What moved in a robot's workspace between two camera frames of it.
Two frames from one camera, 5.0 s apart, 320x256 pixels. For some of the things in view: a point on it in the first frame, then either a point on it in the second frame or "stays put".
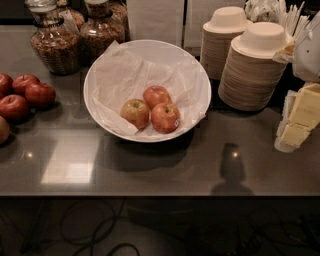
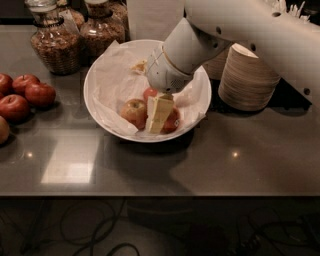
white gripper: (308, 55) -> (164, 72)
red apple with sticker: (164, 117) stays put
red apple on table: (21, 82) stays put
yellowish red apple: (136, 112) stays put
